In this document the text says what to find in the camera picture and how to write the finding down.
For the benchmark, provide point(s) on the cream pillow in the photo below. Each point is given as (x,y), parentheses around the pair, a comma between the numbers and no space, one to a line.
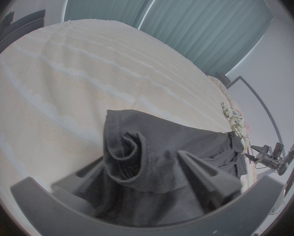
(218,85)

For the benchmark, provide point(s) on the white printed pyjama garment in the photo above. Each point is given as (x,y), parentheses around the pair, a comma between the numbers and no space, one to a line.
(235,124)

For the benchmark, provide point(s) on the blue-green curtain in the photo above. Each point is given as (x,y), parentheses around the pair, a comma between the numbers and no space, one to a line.
(206,26)
(107,4)

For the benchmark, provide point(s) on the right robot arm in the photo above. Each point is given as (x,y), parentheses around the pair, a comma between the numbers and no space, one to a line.
(282,166)

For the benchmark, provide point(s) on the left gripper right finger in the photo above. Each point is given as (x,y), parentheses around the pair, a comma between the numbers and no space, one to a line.
(218,190)

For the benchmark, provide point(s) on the bed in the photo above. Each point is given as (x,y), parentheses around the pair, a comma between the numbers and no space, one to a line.
(75,82)

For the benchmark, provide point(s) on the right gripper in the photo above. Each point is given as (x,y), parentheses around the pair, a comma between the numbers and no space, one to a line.
(265,156)

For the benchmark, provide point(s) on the black T-shirt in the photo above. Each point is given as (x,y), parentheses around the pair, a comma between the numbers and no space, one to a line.
(149,156)

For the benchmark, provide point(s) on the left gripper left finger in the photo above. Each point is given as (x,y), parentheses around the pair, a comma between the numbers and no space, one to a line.
(73,181)

